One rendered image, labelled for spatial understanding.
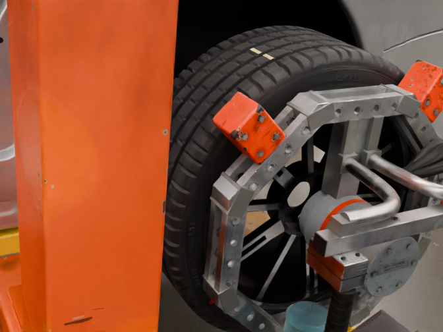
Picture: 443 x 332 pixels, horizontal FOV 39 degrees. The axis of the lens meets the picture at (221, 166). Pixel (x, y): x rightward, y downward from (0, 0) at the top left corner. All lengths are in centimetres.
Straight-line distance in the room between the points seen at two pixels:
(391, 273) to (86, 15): 73
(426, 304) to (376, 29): 133
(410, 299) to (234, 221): 162
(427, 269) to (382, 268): 172
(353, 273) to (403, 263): 22
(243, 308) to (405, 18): 88
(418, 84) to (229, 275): 52
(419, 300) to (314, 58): 165
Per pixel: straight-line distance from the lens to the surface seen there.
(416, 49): 176
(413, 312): 258
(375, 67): 125
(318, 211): 121
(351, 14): 158
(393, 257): 115
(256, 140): 103
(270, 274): 136
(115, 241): 82
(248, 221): 292
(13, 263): 139
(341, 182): 120
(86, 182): 76
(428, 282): 278
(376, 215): 99
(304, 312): 119
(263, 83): 111
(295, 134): 107
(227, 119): 103
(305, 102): 110
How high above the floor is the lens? 146
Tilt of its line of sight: 25 degrees down
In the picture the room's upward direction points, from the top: 6 degrees clockwise
